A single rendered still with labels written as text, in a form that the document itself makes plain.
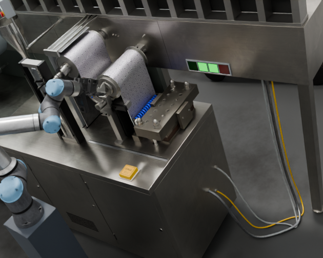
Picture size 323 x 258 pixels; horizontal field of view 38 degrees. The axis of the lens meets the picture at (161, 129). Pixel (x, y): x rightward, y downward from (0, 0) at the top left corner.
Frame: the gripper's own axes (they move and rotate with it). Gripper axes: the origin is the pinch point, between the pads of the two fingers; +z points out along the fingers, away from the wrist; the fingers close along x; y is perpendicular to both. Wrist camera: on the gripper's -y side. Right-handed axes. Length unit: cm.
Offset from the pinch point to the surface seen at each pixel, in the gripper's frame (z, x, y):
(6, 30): -10, 67, 27
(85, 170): 2.3, 8.8, -41.2
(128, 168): 5.6, -16.4, -35.2
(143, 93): 23.1, -7.4, 1.8
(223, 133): 159, 10, -28
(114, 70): 2.6, -3.4, 12.2
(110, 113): 6.9, 0.0, -9.7
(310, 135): 76, -83, -10
